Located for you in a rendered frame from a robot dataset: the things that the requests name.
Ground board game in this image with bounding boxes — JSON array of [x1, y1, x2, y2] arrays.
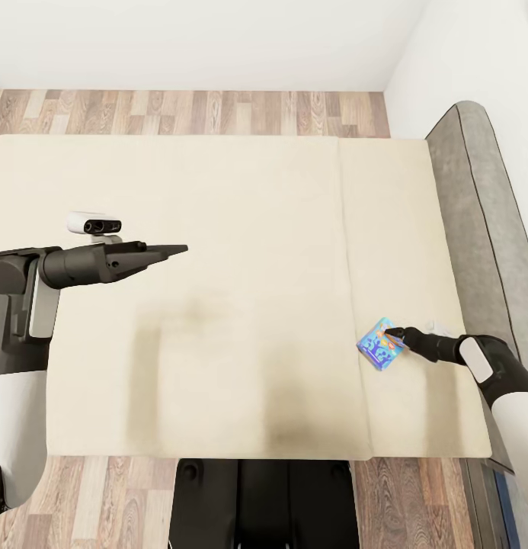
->
[[357, 317, 406, 371]]

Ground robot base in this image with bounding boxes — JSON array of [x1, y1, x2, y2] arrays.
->
[[168, 458, 360, 549]]

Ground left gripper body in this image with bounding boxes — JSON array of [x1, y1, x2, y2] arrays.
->
[[66, 240, 148, 285]]

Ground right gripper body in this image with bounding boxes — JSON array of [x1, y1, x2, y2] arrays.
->
[[402, 326, 443, 363]]

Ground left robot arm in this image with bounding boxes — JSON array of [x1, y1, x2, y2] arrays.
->
[[0, 211, 188, 515]]

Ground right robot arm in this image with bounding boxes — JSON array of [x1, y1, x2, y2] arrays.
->
[[385, 319, 528, 505]]

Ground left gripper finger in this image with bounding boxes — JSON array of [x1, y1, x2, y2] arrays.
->
[[104, 251, 168, 280], [125, 242, 188, 255]]

